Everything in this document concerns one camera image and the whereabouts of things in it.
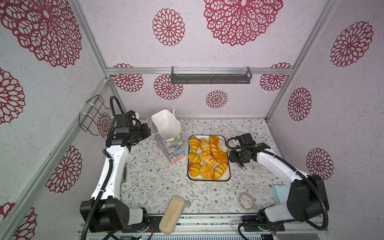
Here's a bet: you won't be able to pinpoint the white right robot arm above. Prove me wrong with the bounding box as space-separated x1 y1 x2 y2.
227 143 329 230

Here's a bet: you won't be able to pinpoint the white metal serving tongs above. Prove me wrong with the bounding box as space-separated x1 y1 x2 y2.
219 140 247 171

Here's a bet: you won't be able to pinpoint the white strawberry serving tray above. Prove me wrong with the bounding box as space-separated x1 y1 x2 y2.
187 135 231 182

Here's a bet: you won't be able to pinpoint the long twisted orange bread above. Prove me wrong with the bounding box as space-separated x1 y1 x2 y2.
209 136 228 164

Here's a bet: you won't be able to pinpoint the mint green box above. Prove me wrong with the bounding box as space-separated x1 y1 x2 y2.
271 185 290 205

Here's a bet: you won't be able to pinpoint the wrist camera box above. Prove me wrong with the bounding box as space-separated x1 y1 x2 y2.
238 133 256 147
115 111 141 134

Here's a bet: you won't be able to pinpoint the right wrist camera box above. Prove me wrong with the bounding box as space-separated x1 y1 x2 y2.
238 133 256 147

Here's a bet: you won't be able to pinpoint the flaky pastry middle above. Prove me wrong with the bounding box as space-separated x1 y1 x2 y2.
200 153 217 166

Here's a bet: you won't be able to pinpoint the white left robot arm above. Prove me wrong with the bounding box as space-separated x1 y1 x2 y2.
80 124 151 240

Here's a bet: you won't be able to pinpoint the striped croissant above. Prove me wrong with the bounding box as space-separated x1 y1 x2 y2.
189 136 200 153
189 163 201 178
200 138 211 155
188 152 201 164
213 162 229 180

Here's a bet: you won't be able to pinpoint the round orange bun bottom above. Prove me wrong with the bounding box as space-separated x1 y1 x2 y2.
200 164 214 180

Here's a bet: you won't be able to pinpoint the black wall shelf rack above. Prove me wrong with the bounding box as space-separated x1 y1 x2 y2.
171 67 253 85

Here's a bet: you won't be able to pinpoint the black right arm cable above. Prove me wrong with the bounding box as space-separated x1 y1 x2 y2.
225 136 329 240

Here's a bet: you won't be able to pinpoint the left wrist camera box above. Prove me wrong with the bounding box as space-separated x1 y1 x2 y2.
115 111 141 134

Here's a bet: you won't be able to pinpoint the black wire wall basket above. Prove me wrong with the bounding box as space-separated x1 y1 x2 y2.
78 95 113 139

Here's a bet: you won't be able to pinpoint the beige long baguette loaf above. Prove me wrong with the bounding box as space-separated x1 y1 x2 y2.
159 196 185 235

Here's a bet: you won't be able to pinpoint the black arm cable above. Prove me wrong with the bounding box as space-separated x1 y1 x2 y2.
225 136 329 240
80 95 127 240

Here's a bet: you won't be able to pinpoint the round tape roll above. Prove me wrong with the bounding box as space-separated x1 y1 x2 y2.
237 193 256 212

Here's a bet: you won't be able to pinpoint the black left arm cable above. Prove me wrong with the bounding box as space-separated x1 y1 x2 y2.
80 95 127 240

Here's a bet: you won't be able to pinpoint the floral paper gift bag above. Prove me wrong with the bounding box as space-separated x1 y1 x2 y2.
146 107 185 165

